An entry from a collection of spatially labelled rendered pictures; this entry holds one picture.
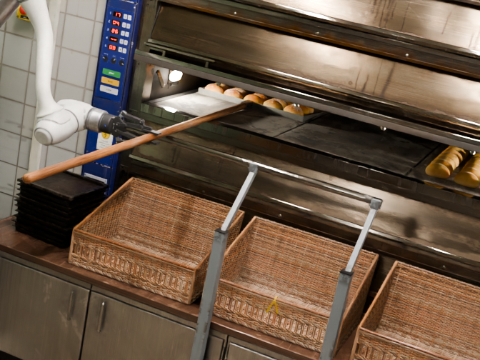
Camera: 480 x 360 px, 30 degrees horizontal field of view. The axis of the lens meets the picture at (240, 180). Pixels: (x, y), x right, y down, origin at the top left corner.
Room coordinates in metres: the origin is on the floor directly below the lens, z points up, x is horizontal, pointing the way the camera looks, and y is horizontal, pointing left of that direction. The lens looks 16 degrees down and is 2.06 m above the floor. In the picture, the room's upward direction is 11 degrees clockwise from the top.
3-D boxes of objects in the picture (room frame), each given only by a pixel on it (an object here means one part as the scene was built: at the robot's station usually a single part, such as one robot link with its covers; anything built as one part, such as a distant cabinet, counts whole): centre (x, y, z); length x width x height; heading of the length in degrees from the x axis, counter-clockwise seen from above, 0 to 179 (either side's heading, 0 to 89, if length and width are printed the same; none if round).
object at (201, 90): (4.37, -0.03, 1.19); 0.55 x 0.36 x 0.03; 71
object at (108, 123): (3.31, 0.51, 1.19); 0.09 x 0.07 x 0.08; 71
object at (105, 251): (3.48, 0.29, 0.72); 0.56 x 0.49 x 0.28; 72
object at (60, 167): (3.31, 0.34, 1.19); 1.71 x 0.03 x 0.03; 161
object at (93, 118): (3.33, 0.58, 1.19); 0.09 x 0.06 x 0.09; 161
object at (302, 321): (3.29, -0.28, 0.72); 0.56 x 0.49 x 0.28; 72
